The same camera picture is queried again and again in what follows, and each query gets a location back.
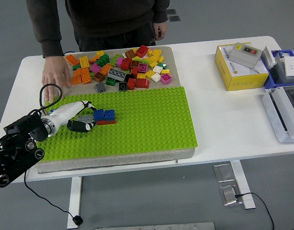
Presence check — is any person's left hand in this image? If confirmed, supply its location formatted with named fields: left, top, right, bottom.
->
left=153, top=22, right=168, bottom=41

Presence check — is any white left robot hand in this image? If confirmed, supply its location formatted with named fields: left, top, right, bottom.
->
left=41, top=100, right=98, bottom=133

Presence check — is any person's right hand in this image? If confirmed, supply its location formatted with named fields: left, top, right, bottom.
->
left=41, top=55, right=71, bottom=104

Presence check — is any long red toy brick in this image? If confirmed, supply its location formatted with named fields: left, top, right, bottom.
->
left=95, top=119, right=117, bottom=126

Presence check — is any green studded baseplate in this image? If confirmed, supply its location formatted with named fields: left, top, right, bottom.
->
left=36, top=86, right=199, bottom=162

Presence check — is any person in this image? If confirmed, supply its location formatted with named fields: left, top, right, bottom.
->
left=26, top=0, right=170, bottom=104

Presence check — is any grey-brown mat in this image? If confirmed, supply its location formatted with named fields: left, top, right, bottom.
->
left=36, top=46, right=195, bottom=173

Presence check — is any white table leg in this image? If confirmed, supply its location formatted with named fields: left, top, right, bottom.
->
left=229, top=159, right=257, bottom=210
left=67, top=176, right=83, bottom=230

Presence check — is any yellow cardboard box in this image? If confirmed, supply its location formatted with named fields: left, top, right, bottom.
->
left=214, top=45, right=269, bottom=92

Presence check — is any white grey plastic part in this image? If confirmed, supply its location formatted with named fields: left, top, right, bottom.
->
left=261, top=46, right=277, bottom=70

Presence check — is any blue plastic bin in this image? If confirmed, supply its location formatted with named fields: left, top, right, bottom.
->
left=263, top=49, right=294, bottom=93

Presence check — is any metal floor strip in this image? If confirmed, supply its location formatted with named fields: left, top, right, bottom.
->
left=95, top=222, right=216, bottom=230

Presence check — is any silver floor outlet cover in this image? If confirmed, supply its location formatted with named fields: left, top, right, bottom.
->
left=219, top=184, right=240, bottom=206
left=213, top=163, right=235, bottom=183

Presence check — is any grey push-button switch box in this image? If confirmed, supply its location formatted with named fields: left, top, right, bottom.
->
left=229, top=42, right=262, bottom=69

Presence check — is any black cable with adapter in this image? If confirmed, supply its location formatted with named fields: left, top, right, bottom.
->
left=23, top=170, right=83, bottom=226

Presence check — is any white wall socket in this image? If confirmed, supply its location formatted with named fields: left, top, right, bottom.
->
left=283, top=56, right=294, bottom=77

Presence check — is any white enclosure with window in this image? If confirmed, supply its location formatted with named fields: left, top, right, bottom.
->
left=261, top=85, right=294, bottom=144

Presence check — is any black power cable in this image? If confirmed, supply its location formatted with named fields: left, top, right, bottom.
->
left=234, top=192, right=275, bottom=230

